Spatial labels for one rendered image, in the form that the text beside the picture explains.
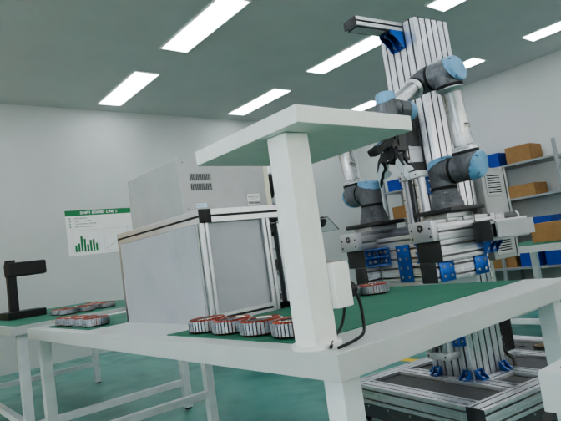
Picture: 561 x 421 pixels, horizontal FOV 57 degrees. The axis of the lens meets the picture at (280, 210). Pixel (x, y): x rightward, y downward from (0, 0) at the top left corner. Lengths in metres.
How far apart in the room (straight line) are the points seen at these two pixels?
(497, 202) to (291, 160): 1.98
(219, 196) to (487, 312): 1.01
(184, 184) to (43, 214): 5.53
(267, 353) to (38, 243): 6.25
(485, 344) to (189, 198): 1.67
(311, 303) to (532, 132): 7.95
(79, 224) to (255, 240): 5.71
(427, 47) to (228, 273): 1.66
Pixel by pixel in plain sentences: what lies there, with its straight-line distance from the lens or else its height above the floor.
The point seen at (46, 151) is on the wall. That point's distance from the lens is 7.47.
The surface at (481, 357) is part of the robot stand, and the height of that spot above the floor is 0.31.
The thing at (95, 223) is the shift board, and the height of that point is 1.71.
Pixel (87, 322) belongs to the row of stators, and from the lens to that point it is 2.33.
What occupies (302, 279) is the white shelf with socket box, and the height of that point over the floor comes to 0.88.
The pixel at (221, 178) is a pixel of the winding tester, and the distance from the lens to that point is 1.92.
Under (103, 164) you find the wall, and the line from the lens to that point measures 7.66.
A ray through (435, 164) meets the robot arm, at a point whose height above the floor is 1.24.
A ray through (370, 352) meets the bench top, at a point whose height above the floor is 0.73.
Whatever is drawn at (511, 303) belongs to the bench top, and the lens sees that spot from 1.45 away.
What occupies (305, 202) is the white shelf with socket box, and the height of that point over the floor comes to 1.03.
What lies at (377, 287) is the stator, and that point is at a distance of 1.87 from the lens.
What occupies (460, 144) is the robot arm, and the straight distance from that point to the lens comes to 2.37.
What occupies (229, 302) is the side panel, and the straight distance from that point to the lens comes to 1.73.
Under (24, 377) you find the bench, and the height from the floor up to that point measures 0.46.
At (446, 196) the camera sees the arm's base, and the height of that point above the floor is 1.09.
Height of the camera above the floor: 0.93
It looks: 5 degrees up
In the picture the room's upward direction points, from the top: 8 degrees counter-clockwise
